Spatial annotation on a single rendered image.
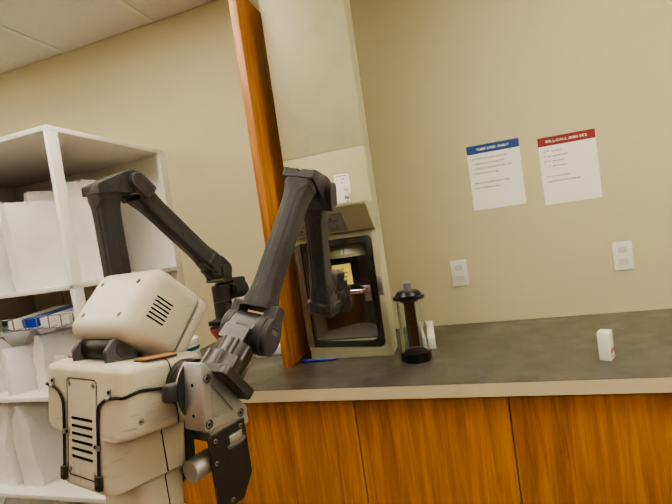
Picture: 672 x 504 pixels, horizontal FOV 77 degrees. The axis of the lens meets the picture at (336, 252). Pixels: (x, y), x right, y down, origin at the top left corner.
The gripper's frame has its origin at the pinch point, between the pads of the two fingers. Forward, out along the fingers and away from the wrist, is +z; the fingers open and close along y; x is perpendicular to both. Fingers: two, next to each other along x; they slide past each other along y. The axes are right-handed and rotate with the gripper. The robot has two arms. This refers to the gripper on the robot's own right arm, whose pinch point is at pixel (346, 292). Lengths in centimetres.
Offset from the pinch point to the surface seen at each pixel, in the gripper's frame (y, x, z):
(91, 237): 35, 117, 9
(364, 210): 27.3, -10.6, 0.0
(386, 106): 74, -16, 52
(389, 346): -22.7, -10.7, 8.9
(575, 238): 5, -85, 52
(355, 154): 48.2, -8.3, 8.9
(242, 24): 101, 25, 2
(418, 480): -56, -19, -18
